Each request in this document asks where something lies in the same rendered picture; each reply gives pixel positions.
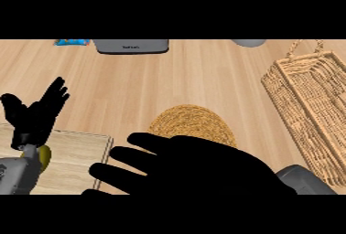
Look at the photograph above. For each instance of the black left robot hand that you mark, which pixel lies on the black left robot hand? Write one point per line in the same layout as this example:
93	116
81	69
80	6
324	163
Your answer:
38	119

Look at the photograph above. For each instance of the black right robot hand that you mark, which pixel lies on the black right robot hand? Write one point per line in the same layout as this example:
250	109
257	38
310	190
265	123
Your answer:
202	167

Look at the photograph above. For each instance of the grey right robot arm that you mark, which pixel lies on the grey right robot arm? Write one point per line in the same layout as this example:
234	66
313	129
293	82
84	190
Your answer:
303	182

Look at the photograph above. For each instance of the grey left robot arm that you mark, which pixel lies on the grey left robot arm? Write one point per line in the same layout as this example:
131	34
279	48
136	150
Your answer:
18	175

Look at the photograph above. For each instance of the round woven straw placemat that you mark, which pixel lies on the round woven straw placemat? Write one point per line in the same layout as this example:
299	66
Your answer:
191	122

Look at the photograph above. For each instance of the rectangular wicker basket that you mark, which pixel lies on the rectangular wicker basket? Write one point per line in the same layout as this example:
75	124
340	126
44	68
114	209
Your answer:
310	112

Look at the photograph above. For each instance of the pale wooden cutting board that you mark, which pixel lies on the pale wooden cutting board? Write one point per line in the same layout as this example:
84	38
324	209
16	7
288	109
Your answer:
74	161

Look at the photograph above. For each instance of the blue and orange packet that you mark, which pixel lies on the blue and orange packet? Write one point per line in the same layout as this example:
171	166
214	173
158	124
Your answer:
71	42

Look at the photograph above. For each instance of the dark grey appliance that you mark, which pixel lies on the dark grey appliance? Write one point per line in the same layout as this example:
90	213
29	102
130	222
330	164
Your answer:
130	46

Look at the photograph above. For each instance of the grey rounded object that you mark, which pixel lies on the grey rounded object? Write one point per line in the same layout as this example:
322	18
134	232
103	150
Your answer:
248	42

